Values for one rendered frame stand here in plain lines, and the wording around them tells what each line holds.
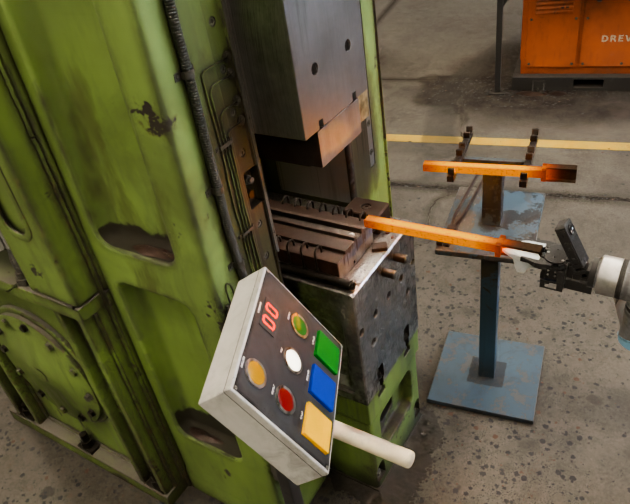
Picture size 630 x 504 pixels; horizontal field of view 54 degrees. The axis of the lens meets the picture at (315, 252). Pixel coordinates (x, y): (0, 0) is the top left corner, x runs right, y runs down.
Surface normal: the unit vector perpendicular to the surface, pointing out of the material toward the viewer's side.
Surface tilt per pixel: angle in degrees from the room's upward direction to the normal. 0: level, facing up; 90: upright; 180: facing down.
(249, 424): 90
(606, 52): 90
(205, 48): 90
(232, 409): 90
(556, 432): 0
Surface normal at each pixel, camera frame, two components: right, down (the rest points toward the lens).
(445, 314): -0.14, -0.80
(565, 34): -0.30, 0.62
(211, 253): 0.85, 0.21
